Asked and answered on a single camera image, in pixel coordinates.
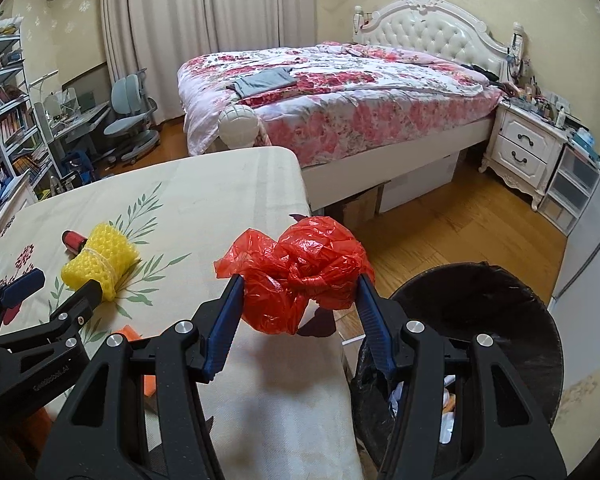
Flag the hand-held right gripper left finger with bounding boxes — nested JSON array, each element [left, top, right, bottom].
[[37, 274, 246, 480]]

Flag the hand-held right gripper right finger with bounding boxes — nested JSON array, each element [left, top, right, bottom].
[[356, 275, 568, 480]]

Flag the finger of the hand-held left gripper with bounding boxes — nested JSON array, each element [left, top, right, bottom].
[[0, 268, 46, 332], [0, 280, 105, 362]]

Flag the yellow foam fruit net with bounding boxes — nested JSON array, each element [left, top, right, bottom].
[[61, 222, 141, 302]]

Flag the red plastic bag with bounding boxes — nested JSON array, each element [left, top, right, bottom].
[[214, 216, 376, 336]]

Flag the black lined trash bin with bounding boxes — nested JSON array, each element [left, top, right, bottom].
[[350, 261, 565, 466]]

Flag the orange fuzzy cloth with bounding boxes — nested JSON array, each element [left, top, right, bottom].
[[27, 402, 58, 441]]

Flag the red cylinder with black cap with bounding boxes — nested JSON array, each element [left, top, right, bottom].
[[61, 230, 88, 253]]

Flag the orange foam fruit net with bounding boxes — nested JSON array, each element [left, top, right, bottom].
[[114, 325, 158, 400]]

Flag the white crumpled paper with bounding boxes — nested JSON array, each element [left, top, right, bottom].
[[387, 375, 456, 446]]

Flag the brown cardboard box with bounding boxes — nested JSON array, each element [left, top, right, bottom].
[[337, 185, 386, 228]]

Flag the blue crate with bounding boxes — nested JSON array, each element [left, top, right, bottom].
[[60, 150, 98, 183]]

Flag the white cardboard box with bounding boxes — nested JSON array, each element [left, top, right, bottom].
[[380, 152, 458, 213]]

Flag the grey study desk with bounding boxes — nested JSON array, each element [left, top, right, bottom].
[[32, 87, 112, 171]]

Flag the white bookshelf with books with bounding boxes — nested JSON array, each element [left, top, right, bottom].
[[0, 15, 53, 211]]

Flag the grey swivel chair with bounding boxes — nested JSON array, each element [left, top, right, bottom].
[[102, 72, 161, 163]]

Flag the white carved nightstand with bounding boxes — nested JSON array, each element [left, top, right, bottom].
[[480, 102, 568, 211]]

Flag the pink floral quilt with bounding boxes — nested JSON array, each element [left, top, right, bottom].
[[177, 42, 503, 168]]

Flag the clear plastic drawer unit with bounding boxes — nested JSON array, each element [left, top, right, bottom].
[[537, 147, 600, 236]]

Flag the grey folded cloth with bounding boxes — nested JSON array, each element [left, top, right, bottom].
[[226, 67, 298, 98]]

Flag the cluster of small bottles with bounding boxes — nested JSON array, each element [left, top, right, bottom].
[[502, 35, 600, 161]]

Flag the white bed with tufted headboard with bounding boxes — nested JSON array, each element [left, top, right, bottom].
[[177, 0, 526, 211]]

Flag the beige curtain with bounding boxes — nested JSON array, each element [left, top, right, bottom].
[[99, 0, 321, 126]]

